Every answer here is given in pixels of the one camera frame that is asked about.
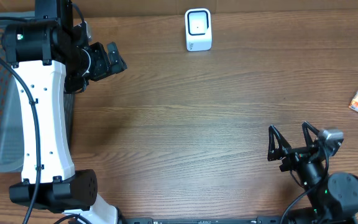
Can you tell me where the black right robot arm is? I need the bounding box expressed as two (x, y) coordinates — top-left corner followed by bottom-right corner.
(268, 121), (358, 223)

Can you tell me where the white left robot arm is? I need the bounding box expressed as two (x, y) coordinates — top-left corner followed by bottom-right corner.
(2, 1), (127, 223)

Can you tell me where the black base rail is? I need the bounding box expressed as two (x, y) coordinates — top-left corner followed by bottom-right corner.
(119, 216), (281, 224)

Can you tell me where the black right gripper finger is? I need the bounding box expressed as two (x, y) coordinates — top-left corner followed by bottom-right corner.
(301, 121), (319, 149)
(267, 125), (291, 161)

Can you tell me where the white barcode scanner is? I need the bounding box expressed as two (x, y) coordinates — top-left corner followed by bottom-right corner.
(185, 8), (213, 52)

